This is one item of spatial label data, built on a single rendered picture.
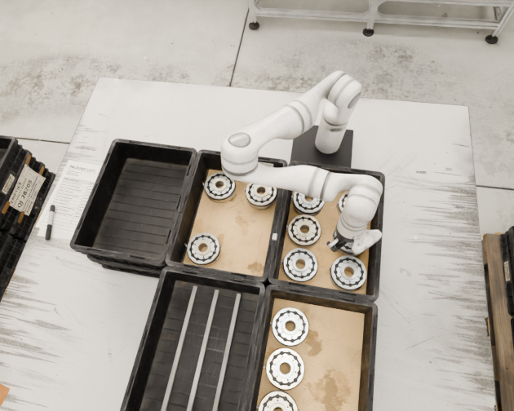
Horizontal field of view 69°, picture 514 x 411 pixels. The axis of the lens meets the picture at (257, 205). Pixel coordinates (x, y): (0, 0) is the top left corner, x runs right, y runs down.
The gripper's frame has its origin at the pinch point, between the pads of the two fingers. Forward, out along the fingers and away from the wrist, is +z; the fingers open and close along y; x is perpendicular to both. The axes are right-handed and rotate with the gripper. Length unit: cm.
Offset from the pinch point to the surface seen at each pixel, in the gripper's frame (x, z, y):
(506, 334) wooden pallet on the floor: 61, 70, -55
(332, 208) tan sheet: -11.6, 2.3, -5.7
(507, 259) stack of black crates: 38, 66, -79
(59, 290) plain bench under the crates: -46, 16, 85
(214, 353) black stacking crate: 4.2, 2.7, 49.1
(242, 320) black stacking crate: 1.2, 2.5, 37.8
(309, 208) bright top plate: -15.0, -0.8, 1.3
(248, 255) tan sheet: -14.2, 2.4, 25.5
